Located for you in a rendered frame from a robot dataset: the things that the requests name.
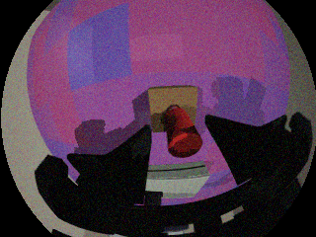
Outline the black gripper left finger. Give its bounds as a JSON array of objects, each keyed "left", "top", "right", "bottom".
[{"left": 66, "top": 123, "right": 151, "bottom": 204}]

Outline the brown block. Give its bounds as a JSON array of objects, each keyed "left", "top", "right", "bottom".
[{"left": 147, "top": 84, "right": 198, "bottom": 131}]

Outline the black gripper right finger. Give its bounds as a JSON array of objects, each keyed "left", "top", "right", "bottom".
[{"left": 204, "top": 115, "right": 287, "bottom": 186}]

